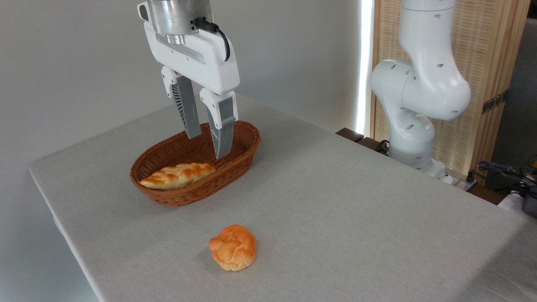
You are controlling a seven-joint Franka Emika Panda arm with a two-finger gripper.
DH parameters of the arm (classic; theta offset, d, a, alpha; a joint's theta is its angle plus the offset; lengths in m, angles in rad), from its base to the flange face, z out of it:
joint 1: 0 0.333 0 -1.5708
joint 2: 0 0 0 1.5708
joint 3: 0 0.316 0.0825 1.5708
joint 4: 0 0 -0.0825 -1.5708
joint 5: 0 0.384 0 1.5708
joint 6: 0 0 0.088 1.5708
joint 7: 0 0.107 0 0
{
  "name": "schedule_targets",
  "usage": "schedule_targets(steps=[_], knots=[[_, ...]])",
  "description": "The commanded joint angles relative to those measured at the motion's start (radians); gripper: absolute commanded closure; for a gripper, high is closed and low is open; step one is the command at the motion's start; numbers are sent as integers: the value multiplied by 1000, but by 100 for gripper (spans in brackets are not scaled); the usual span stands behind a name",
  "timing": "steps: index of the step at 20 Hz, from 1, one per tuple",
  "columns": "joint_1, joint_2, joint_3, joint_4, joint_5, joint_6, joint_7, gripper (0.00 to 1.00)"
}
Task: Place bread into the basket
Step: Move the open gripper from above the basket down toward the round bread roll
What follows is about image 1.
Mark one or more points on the brown wicker oval basket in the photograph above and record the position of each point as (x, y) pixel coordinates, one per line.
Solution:
(235, 167)

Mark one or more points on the grey tablecloth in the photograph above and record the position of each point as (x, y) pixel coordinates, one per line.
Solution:
(327, 218)

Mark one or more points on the black metal screen hinge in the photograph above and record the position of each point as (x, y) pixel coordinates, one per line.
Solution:
(494, 102)

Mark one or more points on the grey device box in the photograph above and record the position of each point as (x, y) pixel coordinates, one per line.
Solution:
(530, 206)

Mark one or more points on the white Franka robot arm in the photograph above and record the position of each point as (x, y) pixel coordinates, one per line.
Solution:
(423, 88)

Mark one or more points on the long braided bread loaf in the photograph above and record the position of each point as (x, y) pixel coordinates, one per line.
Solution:
(178, 176)

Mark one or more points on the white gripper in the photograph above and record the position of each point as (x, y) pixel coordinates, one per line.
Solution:
(209, 63)

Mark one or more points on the dark brown wooden board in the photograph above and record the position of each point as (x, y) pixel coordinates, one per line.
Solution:
(356, 137)

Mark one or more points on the round knotted bread roll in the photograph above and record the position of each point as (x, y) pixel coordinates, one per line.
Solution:
(233, 248)

